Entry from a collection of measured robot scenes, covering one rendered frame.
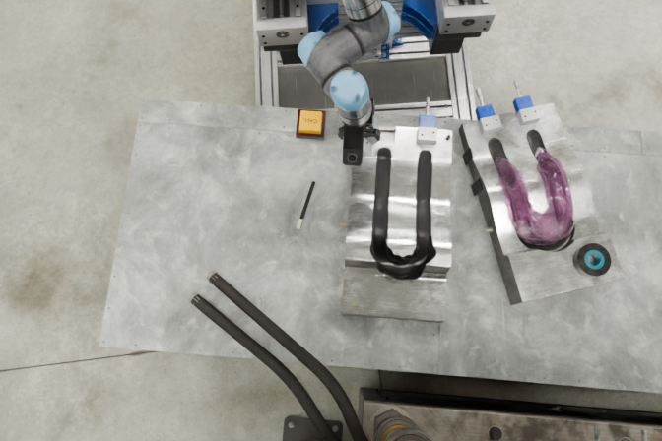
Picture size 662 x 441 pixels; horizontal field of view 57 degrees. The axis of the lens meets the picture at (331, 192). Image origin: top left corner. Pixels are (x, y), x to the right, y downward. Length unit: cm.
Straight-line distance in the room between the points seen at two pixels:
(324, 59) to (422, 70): 123
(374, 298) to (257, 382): 98
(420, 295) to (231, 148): 66
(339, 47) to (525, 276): 72
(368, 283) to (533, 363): 46
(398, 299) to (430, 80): 114
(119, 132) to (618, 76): 215
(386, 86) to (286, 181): 88
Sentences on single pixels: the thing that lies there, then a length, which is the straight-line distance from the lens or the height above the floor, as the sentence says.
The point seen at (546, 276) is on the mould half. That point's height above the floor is 91.
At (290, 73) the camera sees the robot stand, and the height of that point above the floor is 21.
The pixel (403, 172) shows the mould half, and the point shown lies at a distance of 161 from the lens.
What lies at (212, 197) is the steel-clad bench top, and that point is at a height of 80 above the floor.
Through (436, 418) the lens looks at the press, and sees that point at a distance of 165.
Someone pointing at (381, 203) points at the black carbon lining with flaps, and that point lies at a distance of 158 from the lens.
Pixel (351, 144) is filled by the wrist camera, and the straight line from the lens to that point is 141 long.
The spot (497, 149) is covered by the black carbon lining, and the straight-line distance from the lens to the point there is 171.
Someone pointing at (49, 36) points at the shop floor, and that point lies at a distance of 308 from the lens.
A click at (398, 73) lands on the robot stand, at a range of 247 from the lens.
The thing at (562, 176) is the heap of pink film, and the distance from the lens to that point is 166.
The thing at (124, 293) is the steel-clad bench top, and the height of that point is 80.
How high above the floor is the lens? 242
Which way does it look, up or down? 75 degrees down
